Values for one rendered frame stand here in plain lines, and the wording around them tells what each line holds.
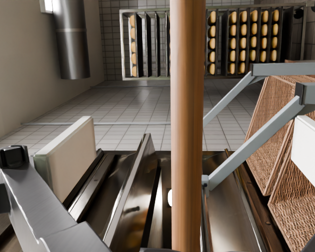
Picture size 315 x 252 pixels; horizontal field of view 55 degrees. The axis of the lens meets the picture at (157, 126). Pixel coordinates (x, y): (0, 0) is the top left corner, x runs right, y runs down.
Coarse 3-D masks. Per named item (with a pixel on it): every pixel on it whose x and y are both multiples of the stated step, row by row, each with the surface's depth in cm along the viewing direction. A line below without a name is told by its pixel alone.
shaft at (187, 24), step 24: (192, 0) 24; (192, 24) 25; (192, 48) 25; (192, 72) 26; (192, 96) 26; (192, 120) 27; (192, 144) 28; (192, 168) 28; (192, 192) 29; (192, 216) 30; (192, 240) 31
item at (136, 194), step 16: (144, 144) 164; (144, 160) 152; (144, 176) 145; (128, 192) 114; (144, 192) 138; (128, 208) 109; (144, 208) 132; (112, 224) 95; (128, 224) 105; (144, 224) 126; (112, 240) 87; (128, 240) 101
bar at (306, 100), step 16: (256, 64) 107; (272, 64) 107; (288, 64) 106; (304, 64) 106; (240, 80) 112; (256, 80) 111; (224, 96) 114; (304, 96) 62; (208, 112) 116; (288, 112) 64; (304, 112) 65; (272, 128) 66; (256, 144) 67; (240, 160) 68; (208, 176) 72; (224, 176) 70; (208, 192) 71; (208, 224) 56; (208, 240) 51
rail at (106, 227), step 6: (138, 150) 157; (132, 162) 142; (126, 174) 130; (126, 180) 124; (120, 192) 115; (120, 198) 111; (114, 204) 107; (114, 210) 103; (108, 216) 100; (108, 222) 96; (108, 228) 93; (102, 234) 91
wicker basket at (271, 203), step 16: (288, 160) 119; (288, 176) 121; (304, 176) 120; (272, 192) 123; (288, 192) 122; (304, 192) 122; (272, 208) 121; (288, 208) 118; (304, 208) 115; (288, 224) 109; (304, 224) 107; (288, 240) 102
